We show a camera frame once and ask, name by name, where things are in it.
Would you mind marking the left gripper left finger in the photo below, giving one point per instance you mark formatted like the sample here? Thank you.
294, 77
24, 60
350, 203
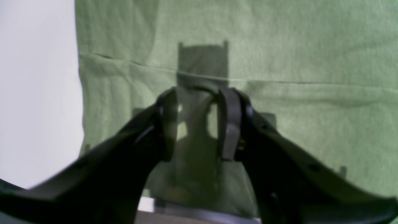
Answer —
105, 185

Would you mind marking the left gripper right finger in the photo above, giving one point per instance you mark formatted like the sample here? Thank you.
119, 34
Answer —
290, 185

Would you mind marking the green T-shirt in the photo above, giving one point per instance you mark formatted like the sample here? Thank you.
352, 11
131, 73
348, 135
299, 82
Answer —
323, 72

